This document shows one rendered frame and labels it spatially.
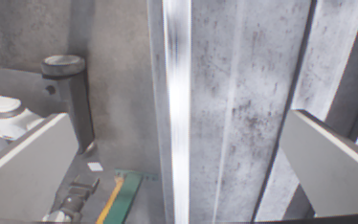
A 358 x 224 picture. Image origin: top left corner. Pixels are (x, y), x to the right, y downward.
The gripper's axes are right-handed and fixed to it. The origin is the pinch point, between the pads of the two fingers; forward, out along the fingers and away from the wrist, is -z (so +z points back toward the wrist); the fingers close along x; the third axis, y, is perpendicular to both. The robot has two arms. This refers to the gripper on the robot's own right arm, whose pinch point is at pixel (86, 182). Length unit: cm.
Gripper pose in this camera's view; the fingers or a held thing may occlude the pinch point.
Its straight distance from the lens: 109.9
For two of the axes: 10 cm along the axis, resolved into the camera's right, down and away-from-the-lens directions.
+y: 0.8, -8.6, -5.1
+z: -1.0, 5.0, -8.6
